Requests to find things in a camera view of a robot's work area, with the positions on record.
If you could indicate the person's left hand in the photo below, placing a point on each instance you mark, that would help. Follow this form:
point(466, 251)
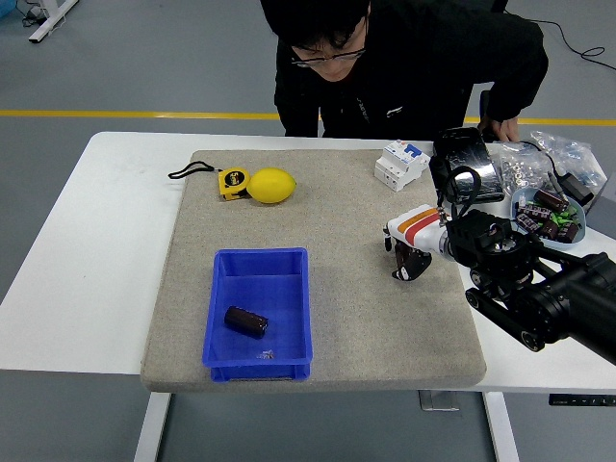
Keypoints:
point(509, 129)

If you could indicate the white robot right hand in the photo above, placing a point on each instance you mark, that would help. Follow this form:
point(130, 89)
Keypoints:
point(418, 228)

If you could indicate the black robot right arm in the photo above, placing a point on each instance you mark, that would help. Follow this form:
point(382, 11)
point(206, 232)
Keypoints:
point(553, 298)

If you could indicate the blue plastic box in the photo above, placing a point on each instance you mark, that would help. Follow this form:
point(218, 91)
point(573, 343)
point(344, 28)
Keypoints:
point(289, 289)

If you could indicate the clear bag of metal washers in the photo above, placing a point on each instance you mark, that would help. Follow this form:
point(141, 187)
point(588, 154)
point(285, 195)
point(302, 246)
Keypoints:
point(517, 166)

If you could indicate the black film-wrapped device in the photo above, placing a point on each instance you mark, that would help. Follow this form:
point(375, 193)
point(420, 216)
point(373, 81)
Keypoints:
point(488, 178)

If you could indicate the white circuit breaker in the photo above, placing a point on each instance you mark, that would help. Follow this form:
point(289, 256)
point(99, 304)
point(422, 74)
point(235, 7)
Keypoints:
point(399, 166)

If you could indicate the light blue bowl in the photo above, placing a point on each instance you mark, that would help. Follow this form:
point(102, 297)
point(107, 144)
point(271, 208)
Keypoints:
point(522, 196)

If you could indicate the clear bag of blue parts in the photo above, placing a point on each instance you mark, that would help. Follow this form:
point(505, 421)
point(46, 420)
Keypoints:
point(572, 156)

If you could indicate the dark brown capacitor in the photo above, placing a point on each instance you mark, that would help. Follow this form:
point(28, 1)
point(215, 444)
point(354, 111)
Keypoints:
point(551, 199)
point(569, 232)
point(534, 212)
point(531, 223)
point(548, 229)

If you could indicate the black power adapter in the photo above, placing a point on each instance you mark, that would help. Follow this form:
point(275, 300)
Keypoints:
point(577, 188)

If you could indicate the green plastic connectors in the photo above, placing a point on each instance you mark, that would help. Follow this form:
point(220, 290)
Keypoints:
point(564, 217)

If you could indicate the person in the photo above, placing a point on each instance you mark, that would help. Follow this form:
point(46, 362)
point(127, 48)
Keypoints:
point(409, 72)

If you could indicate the grey-brown mat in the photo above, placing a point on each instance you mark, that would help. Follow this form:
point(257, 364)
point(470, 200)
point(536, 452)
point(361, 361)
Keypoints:
point(337, 337)

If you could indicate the yellow lemon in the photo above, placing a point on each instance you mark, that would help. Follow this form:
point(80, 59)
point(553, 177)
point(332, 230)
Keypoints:
point(271, 185)

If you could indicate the yellow tape measure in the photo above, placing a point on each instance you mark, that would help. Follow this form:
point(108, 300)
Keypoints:
point(232, 183)

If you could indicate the small metal screws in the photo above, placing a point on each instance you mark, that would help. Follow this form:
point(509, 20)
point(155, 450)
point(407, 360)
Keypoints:
point(266, 354)

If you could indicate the black table control panel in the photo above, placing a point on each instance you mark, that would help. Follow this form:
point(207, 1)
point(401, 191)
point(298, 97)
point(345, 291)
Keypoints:
point(582, 400)

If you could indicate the white table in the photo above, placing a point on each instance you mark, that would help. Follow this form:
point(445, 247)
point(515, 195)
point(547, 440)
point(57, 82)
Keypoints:
point(96, 240)

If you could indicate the blue object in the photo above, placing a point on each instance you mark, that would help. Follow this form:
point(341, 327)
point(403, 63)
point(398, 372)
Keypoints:
point(6, 7)

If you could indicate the grey metal table bracket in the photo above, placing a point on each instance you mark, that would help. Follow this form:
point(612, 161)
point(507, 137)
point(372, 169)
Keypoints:
point(438, 402)

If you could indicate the white metal frame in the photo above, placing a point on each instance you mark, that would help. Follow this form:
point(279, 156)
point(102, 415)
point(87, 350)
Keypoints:
point(50, 21)

